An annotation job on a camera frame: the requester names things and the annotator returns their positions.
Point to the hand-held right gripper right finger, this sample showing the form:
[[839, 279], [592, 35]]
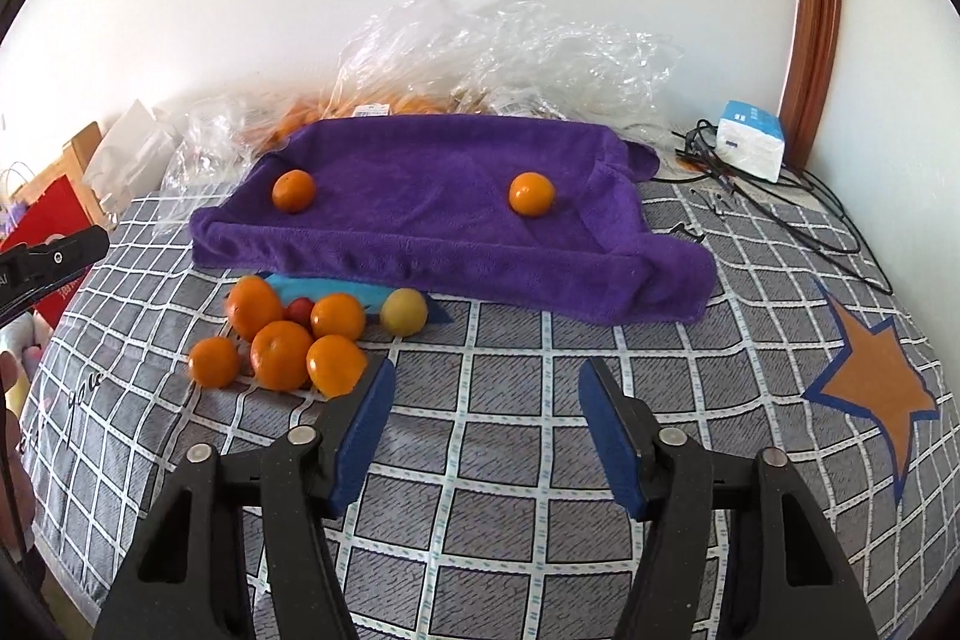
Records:
[[607, 430]]

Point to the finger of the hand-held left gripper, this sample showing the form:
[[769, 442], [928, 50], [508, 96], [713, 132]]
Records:
[[52, 261]]

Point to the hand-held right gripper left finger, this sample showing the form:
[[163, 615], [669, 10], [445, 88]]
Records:
[[367, 430]]

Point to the large orange tangerine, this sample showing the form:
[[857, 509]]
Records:
[[281, 355]]

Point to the yellow round fruit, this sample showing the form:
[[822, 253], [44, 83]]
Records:
[[404, 310]]

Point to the small red fruit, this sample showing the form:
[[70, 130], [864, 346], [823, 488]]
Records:
[[298, 310]]

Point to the purple towel-lined tray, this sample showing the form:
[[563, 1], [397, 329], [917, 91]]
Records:
[[420, 220]]

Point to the person's left hand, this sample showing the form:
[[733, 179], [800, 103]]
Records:
[[7, 377]]

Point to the red paper bag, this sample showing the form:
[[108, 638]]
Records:
[[52, 212]]

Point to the pastel plush toy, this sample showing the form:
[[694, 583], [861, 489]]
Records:
[[26, 340]]

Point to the grey checked bedsheet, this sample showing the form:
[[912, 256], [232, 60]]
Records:
[[510, 400]]

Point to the white plastic bag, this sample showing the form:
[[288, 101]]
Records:
[[127, 153]]

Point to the clear plastic bag of tangerines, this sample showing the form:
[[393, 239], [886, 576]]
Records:
[[217, 138]]

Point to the blue white tissue pack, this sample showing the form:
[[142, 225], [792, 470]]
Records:
[[750, 141]]

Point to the crumpled clear plastic bag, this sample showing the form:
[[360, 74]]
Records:
[[525, 48]]

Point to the brown wooden door frame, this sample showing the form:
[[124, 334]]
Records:
[[814, 10]]

